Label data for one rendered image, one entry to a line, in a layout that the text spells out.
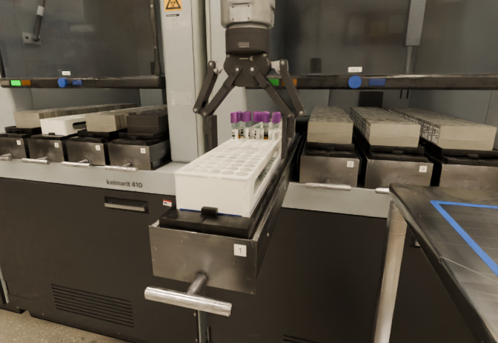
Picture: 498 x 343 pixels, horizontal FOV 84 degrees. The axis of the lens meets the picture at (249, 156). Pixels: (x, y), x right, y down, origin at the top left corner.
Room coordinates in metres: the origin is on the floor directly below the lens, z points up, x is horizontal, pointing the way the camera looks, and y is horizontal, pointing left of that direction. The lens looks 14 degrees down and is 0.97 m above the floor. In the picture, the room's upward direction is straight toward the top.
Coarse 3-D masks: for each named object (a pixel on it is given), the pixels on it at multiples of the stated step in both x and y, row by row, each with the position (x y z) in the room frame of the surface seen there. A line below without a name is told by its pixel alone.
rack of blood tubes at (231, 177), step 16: (224, 144) 0.51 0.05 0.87; (240, 144) 0.51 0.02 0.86; (256, 144) 0.51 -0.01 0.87; (272, 144) 0.52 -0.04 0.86; (208, 160) 0.40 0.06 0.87; (224, 160) 0.40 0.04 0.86; (240, 160) 0.40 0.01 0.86; (256, 160) 0.41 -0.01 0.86; (272, 160) 0.54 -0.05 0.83; (176, 176) 0.33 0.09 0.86; (192, 176) 0.33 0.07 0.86; (208, 176) 0.32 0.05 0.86; (224, 176) 0.32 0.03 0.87; (240, 176) 0.32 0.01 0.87; (256, 176) 0.36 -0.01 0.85; (272, 176) 0.48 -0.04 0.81; (176, 192) 0.34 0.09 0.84; (192, 192) 0.33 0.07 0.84; (208, 192) 0.32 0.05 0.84; (224, 192) 0.32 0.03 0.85; (240, 192) 0.31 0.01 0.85; (256, 192) 0.36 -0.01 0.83; (176, 208) 0.34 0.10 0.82; (192, 208) 0.33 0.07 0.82; (224, 208) 0.32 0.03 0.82; (240, 208) 0.31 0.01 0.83
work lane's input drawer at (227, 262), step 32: (288, 160) 0.62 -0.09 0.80; (160, 224) 0.31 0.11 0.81; (192, 224) 0.30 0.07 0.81; (224, 224) 0.29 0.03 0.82; (256, 224) 0.32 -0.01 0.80; (160, 256) 0.30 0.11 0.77; (192, 256) 0.29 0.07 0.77; (224, 256) 0.28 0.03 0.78; (256, 256) 0.27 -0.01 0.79; (160, 288) 0.26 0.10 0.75; (192, 288) 0.26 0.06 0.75; (224, 288) 0.28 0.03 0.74
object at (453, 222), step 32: (416, 192) 0.38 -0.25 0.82; (448, 192) 0.38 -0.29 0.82; (480, 192) 0.38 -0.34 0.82; (416, 224) 0.29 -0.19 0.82; (448, 224) 0.29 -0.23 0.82; (480, 224) 0.29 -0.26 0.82; (384, 256) 0.41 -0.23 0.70; (448, 256) 0.23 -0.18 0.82; (480, 256) 0.22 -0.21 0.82; (384, 288) 0.40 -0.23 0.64; (448, 288) 0.20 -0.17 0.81; (480, 288) 0.18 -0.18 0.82; (384, 320) 0.40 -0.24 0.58; (480, 320) 0.16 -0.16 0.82
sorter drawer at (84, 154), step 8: (80, 136) 0.85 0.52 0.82; (88, 136) 0.84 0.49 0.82; (96, 136) 0.93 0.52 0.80; (112, 136) 0.85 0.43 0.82; (72, 144) 0.83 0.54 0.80; (80, 144) 0.82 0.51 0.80; (88, 144) 0.81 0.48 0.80; (96, 144) 0.80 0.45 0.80; (104, 144) 0.81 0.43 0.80; (72, 152) 0.83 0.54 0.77; (80, 152) 0.82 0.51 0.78; (88, 152) 0.81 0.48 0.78; (96, 152) 0.81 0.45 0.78; (104, 152) 0.80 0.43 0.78; (72, 160) 0.83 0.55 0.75; (80, 160) 0.82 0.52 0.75; (88, 160) 0.81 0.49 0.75; (96, 160) 0.81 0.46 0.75; (104, 160) 0.80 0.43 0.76
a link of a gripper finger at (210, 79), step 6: (210, 60) 0.50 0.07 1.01; (210, 66) 0.50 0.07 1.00; (210, 72) 0.50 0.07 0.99; (210, 78) 0.51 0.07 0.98; (216, 78) 0.52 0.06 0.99; (204, 84) 0.51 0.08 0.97; (210, 84) 0.51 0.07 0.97; (204, 90) 0.51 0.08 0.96; (210, 90) 0.52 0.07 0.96; (198, 96) 0.51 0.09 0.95; (204, 96) 0.51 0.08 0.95; (198, 102) 0.51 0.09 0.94; (204, 102) 0.53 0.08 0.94; (198, 108) 0.51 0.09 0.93
